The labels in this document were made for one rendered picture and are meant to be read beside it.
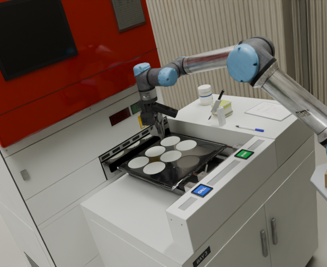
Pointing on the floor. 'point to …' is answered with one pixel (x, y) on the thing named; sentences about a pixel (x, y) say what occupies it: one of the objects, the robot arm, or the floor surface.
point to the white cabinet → (239, 227)
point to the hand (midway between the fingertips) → (163, 137)
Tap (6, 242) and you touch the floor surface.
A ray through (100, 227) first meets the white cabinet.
